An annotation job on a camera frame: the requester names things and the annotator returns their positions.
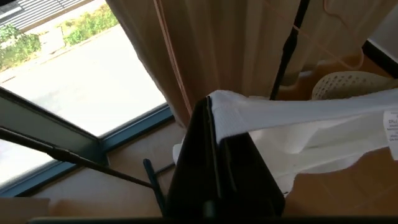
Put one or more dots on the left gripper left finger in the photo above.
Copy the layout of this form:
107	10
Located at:
192	186

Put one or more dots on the beige curtain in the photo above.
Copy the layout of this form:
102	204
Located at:
233	46

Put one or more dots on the window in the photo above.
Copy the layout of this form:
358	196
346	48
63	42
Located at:
77	87

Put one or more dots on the black clothes rack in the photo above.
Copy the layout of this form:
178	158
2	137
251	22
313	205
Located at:
287	49

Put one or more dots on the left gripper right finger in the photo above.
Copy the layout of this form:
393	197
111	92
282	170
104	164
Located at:
252	186

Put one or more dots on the white laundry basket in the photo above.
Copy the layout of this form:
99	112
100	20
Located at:
348	84

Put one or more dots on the white garment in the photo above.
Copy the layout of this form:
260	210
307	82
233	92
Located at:
295	112

